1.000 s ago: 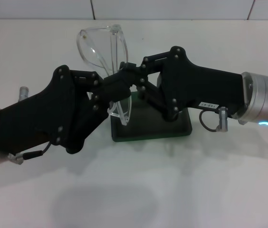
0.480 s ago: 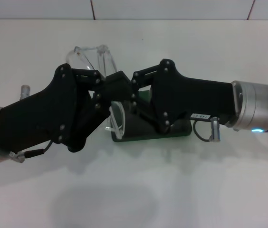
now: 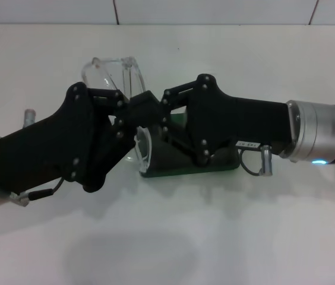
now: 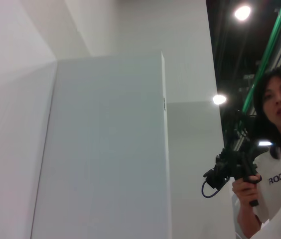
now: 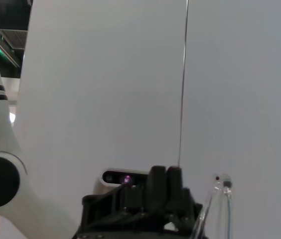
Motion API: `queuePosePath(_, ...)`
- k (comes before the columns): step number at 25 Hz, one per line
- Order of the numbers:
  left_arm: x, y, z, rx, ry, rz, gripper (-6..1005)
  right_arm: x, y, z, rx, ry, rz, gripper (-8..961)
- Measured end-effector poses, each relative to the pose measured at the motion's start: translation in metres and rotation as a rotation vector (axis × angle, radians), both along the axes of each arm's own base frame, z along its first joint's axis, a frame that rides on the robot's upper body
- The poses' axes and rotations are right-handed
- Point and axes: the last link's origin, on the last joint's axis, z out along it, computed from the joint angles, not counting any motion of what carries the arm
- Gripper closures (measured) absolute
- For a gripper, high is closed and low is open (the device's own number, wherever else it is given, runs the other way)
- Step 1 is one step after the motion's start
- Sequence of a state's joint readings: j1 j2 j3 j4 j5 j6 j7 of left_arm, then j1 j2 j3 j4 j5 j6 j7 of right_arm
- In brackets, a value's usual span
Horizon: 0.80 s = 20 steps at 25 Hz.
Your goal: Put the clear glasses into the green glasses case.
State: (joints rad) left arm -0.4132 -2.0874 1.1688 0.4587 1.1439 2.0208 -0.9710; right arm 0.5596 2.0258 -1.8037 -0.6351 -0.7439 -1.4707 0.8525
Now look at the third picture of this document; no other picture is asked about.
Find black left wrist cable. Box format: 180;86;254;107
10;177;65;208

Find clear plastic glasses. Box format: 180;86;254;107
80;55;154;173

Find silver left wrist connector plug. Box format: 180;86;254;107
23;109;37;128

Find green glasses case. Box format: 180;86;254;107
139;111;242;179

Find dark right wrist cable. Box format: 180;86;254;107
238;148;265;176

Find silver right wrist connector plug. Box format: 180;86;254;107
260;144;274;176

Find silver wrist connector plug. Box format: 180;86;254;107
23;109;37;128
260;144;274;176

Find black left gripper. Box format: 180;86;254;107
0;83;160;194

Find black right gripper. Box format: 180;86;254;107
159;73;293;166

